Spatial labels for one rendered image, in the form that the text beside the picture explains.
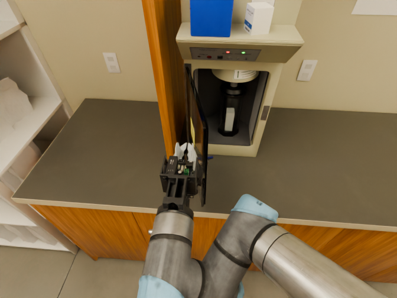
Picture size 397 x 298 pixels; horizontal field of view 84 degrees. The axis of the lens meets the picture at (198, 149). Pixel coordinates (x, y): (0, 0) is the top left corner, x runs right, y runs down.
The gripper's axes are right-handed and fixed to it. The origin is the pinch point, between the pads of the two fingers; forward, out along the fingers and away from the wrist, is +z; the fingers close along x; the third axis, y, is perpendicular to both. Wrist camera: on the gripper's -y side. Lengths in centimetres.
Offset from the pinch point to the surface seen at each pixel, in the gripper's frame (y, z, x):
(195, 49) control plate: 15.8, 22.6, -0.2
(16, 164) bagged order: -53, 29, 100
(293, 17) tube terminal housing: 22.0, 30.9, -26.5
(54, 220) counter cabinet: -64, 4, 70
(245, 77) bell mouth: 2.4, 33.3, -16.7
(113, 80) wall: -26, 74, 53
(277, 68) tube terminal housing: 7.1, 30.9, -26.1
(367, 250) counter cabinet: -69, 4, -84
